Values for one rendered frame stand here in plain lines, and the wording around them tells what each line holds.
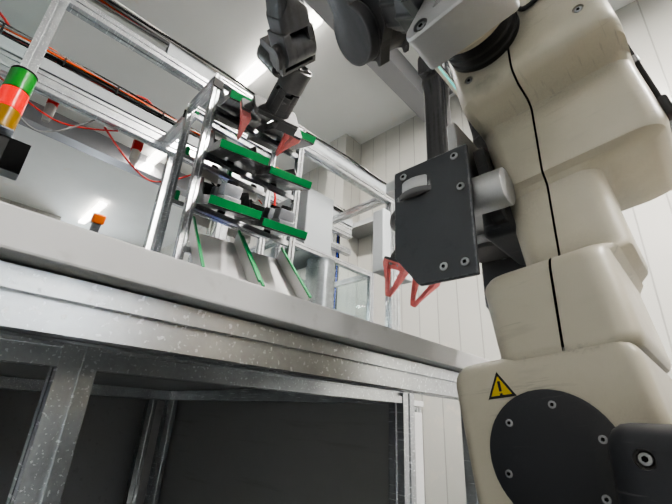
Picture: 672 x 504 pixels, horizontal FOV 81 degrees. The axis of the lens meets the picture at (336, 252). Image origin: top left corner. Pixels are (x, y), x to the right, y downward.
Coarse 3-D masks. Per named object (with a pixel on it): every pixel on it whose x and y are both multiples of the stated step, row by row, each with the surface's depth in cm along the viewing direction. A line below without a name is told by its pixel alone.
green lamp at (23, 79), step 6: (12, 72) 84; (18, 72) 85; (24, 72) 85; (6, 78) 84; (12, 78) 84; (18, 78) 84; (24, 78) 85; (30, 78) 86; (12, 84) 83; (18, 84) 84; (24, 84) 85; (30, 84) 86; (24, 90) 85; (30, 90) 86; (30, 96) 87
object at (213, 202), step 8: (200, 184) 105; (208, 184) 117; (200, 192) 102; (208, 192) 117; (200, 200) 99; (208, 200) 91; (216, 200) 92; (224, 200) 93; (248, 200) 109; (216, 208) 100; (224, 208) 93; (232, 208) 94; (240, 208) 95; (248, 208) 96; (240, 216) 104; (248, 216) 96; (256, 216) 97
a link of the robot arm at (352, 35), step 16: (336, 0) 50; (352, 0) 49; (336, 16) 52; (352, 16) 50; (368, 16) 49; (336, 32) 54; (352, 32) 51; (368, 32) 49; (352, 48) 53; (368, 48) 51
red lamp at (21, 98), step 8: (0, 88) 83; (8, 88) 83; (16, 88) 84; (0, 96) 82; (8, 96) 82; (16, 96) 83; (24, 96) 85; (8, 104) 82; (16, 104) 83; (24, 104) 85
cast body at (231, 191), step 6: (228, 180) 96; (222, 186) 96; (228, 186) 95; (234, 186) 95; (222, 192) 95; (228, 192) 95; (234, 192) 96; (240, 192) 96; (228, 198) 94; (234, 198) 95
